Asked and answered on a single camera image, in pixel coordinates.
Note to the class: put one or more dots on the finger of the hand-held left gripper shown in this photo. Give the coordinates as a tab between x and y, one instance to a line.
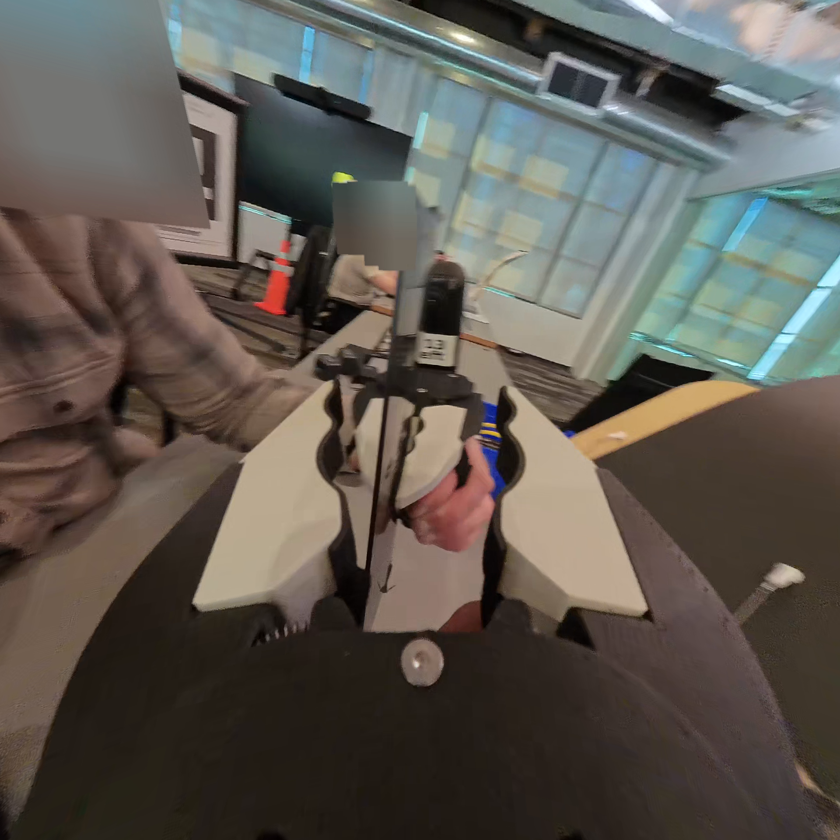
436	453
368	440

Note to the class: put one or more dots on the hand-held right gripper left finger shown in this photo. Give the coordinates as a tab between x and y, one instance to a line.
269	525

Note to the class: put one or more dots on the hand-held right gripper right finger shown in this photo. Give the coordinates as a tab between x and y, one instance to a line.
571	532

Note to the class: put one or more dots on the thin black plastic strip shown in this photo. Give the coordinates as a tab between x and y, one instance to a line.
418	302

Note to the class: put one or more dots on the blue plastic bin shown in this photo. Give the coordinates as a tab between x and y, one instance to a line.
491	440

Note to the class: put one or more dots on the person's left hand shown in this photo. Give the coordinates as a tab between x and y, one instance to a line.
460	512

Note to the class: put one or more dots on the black office chair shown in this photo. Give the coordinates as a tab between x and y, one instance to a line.
315	282

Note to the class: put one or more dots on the black mesh chair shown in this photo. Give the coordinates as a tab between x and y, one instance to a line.
643	387

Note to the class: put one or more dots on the orange traffic cone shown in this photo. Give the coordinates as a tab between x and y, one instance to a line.
278	282

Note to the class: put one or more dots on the black backdrop board stand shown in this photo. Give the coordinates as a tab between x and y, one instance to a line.
735	499

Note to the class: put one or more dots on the black video bar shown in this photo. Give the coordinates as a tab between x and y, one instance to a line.
322	95

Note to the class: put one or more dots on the framed tag poster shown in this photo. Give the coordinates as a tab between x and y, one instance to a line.
217	171

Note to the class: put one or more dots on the ceiling air vent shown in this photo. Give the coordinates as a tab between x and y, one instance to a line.
579	83

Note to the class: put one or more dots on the black wall screen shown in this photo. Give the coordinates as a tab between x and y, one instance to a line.
309	151

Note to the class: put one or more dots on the silver ceiling duct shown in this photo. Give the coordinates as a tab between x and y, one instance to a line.
525	66

